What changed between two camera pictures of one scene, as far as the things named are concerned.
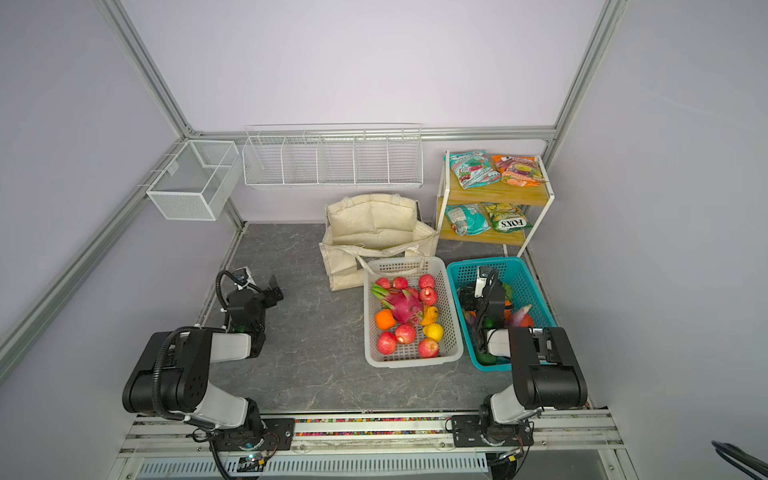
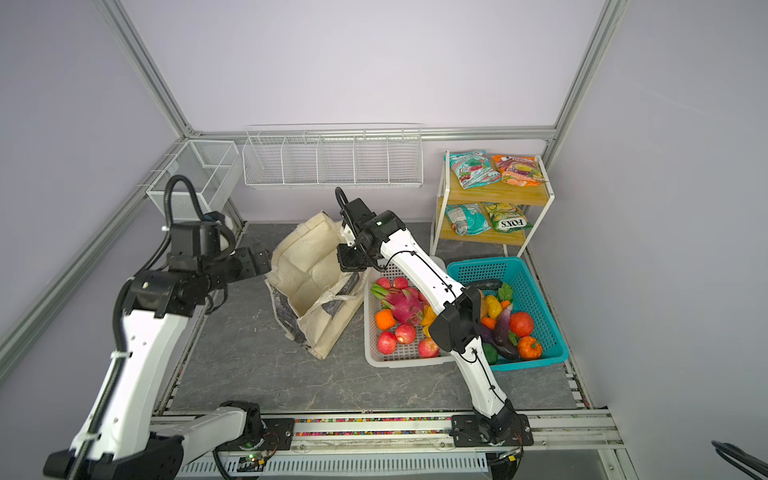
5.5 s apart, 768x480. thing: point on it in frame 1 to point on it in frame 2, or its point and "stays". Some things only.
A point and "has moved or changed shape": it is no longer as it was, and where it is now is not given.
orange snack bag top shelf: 520,171 stays
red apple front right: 428,348 stays
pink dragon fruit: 406,302 stays
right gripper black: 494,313 to 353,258
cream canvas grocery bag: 363,227 has moved or changed shape
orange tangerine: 385,320 stays
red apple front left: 387,343 stays
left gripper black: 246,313 to 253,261
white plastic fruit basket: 411,269 stays
